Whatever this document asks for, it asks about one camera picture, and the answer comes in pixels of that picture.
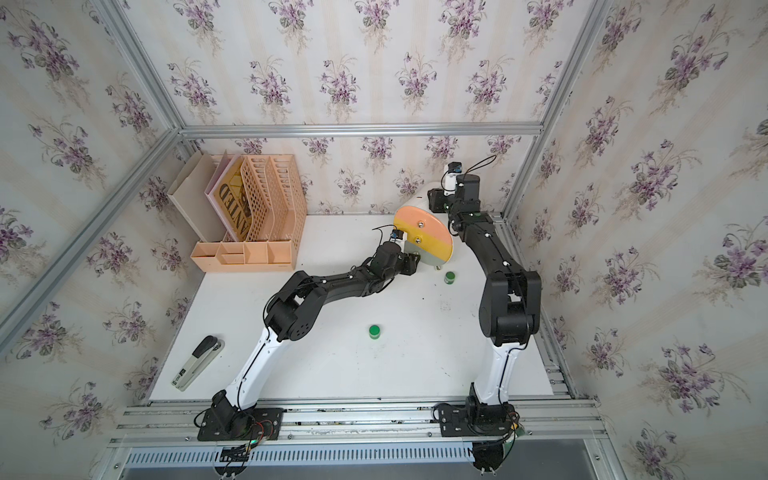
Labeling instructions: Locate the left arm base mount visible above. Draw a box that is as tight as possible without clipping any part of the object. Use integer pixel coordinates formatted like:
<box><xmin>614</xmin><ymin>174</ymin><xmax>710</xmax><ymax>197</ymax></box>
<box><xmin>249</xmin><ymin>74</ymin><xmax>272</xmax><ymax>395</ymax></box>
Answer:
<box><xmin>193</xmin><ymin>390</ymin><xmax>285</xmax><ymax>442</ymax></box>

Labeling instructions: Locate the beige cardboard folder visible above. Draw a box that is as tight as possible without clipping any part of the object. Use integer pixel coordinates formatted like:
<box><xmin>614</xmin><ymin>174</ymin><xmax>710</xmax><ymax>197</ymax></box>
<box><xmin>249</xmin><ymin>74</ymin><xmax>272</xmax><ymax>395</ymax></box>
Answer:
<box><xmin>167</xmin><ymin>152</ymin><xmax>225</xmax><ymax>242</ymax></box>

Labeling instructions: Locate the beige desk file organizer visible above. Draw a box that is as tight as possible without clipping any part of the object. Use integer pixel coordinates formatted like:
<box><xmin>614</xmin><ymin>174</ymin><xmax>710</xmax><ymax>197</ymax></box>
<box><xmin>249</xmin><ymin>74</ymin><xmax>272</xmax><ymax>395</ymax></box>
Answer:
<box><xmin>190</xmin><ymin>154</ymin><xmax>307</xmax><ymax>273</ymax></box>

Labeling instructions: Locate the wanted poster book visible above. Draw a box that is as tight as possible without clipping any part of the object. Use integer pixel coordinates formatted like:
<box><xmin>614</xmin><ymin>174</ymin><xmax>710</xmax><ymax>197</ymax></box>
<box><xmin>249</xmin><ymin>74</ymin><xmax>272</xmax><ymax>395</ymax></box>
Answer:
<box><xmin>205</xmin><ymin>153</ymin><xmax>252</xmax><ymax>241</ymax></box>

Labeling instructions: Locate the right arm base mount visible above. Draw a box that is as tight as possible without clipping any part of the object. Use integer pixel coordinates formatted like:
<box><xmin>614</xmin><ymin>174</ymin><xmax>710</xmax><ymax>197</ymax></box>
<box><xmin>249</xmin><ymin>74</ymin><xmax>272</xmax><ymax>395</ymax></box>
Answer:
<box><xmin>431</xmin><ymin>384</ymin><xmax>520</xmax><ymax>438</ymax></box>

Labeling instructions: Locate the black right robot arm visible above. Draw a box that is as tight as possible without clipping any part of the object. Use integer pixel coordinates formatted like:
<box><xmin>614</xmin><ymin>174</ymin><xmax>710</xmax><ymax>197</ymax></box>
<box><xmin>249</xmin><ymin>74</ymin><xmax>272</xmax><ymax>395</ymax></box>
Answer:
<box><xmin>427</xmin><ymin>188</ymin><xmax>542</xmax><ymax>406</ymax></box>

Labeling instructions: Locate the white oval drawer cabinet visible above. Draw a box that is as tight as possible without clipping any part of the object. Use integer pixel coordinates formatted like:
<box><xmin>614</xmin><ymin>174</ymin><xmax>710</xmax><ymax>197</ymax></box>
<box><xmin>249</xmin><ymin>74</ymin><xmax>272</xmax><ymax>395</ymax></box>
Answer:
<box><xmin>410</xmin><ymin>182</ymin><xmax>448</xmax><ymax>270</ymax></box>

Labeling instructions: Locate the grey black stapler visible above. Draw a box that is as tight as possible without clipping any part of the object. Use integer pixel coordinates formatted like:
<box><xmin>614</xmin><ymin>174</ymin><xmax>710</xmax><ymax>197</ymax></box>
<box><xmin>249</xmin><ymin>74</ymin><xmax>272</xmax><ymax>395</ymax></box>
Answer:
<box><xmin>171</xmin><ymin>335</ymin><xmax>224</xmax><ymax>391</ymax></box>

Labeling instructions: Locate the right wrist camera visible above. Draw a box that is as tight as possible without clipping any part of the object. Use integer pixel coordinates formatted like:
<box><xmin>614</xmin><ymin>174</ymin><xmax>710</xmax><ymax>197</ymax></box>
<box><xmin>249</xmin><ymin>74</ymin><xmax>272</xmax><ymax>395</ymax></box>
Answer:
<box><xmin>440</xmin><ymin>161</ymin><xmax>463</xmax><ymax>196</ymax></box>

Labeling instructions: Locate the pink top drawer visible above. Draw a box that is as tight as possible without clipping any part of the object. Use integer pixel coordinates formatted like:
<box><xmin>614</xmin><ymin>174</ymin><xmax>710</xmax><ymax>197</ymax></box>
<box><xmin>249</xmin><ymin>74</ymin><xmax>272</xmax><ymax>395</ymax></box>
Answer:
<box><xmin>393</xmin><ymin>205</ymin><xmax>448</xmax><ymax>237</ymax></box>

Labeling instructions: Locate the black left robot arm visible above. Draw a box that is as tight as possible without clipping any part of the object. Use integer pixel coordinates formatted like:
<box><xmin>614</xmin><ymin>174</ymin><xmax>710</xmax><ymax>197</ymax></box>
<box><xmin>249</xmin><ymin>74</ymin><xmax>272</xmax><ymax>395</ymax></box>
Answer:
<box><xmin>213</xmin><ymin>241</ymin><xmax>421</xmax><ymax>412</ymax></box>

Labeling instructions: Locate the yellow drawer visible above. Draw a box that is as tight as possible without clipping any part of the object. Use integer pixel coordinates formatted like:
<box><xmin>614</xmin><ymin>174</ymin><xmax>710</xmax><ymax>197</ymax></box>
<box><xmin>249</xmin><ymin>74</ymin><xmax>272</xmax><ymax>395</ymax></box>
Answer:
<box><xmin>394</xmin><ymin>213</ymin><xmax>453</xmax><ymax>262</ymax></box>

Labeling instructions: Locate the grey bottom drawer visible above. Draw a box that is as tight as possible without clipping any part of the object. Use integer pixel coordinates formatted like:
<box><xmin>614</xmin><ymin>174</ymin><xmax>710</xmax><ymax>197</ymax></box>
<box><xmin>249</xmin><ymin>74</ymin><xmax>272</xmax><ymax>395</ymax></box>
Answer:
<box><xmin>405</xmin><ymin>236</ymin><xmax>454</xmax><ymax>266</ymax></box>

